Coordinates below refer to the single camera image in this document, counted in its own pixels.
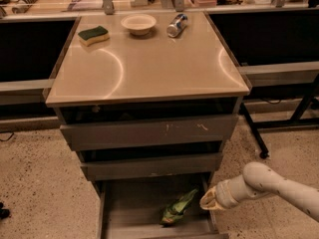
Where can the black object on floor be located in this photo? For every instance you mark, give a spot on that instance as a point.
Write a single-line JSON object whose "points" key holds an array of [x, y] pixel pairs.
{"points": [[4, 213]]}

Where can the grey middle drawer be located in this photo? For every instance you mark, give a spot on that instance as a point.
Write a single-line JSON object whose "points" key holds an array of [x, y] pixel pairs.
{"points": [[152, 167]]}

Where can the green and yellow sponge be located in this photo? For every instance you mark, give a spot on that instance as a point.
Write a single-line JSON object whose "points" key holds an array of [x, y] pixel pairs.
{"points": [[93, 35]]}

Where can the right grey workbench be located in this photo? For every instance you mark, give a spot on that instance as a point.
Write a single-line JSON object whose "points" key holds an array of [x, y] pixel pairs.
{"points": [[277, 50]]}

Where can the white paper bowl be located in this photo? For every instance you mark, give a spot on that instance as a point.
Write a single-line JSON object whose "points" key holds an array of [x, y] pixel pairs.
{"points": [[139, 24]]}

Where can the black coiled tool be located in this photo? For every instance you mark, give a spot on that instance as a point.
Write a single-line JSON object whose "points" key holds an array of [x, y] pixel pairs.
{"points": [[19, 7]]}

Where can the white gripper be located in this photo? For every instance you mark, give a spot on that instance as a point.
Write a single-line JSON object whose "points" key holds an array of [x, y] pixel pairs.
{"points": [[223, 193]]}

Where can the black table leg frame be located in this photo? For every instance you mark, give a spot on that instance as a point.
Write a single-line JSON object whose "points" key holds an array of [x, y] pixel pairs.
{"points": [[295, 120]]}

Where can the left grey workbench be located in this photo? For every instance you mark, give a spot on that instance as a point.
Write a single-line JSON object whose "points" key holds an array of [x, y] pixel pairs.
{"points": [[32, 49]]}

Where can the grey drawer cabinet with counter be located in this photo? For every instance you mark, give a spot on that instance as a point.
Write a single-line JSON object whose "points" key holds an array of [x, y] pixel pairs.
{"points": [[149, 77]]}

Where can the grey open bottom drawer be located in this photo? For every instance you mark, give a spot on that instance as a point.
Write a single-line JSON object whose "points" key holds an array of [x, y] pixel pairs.
{"points": [[133, 208]]}

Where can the grey workbench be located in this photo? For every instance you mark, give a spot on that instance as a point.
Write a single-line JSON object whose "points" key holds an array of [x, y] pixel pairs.
{"points": [[32, 49], [277, 50]]}

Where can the green rice chip bag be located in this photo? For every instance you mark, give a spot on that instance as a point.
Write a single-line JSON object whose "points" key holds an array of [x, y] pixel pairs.
{"points": [[175, 211]]}

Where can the silver soda can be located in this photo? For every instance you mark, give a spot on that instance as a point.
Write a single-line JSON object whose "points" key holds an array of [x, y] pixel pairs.
{"points": [[177, 25]]}

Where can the grey top drawer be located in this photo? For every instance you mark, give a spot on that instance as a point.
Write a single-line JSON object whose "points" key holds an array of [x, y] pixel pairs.
{"points": [[148, 132]]}

